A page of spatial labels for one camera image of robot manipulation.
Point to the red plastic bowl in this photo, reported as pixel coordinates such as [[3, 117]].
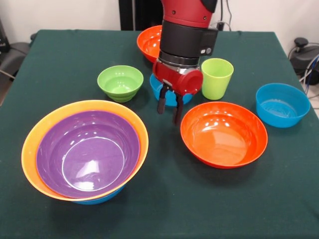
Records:
[[149, 42], [224, 142]]

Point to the green plastic bowl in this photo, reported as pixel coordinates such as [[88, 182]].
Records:
[[119, 82]]

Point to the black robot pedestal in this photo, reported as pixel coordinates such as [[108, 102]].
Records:
[[142, 15]]

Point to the green plastic cup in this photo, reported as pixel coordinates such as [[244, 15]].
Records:
[[216, 82]]

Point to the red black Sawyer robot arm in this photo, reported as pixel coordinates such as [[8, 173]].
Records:
[[184, 32]]

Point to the dark green tablecloth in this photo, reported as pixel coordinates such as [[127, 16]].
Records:
[[224, 199]]

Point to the medium blue plastic bowl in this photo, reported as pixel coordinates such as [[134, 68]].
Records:
[[99, 199]]

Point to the large orange plastic bowl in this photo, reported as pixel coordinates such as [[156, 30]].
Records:
[[32, 149]]

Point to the purple plastic bowl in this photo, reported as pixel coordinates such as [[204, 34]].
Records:
[[87, 154]]

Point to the small blue plastic bowl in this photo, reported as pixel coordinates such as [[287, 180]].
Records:
[[155, 89], [281, 109]]

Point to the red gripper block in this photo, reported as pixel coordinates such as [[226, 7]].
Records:
[[169, 74]]

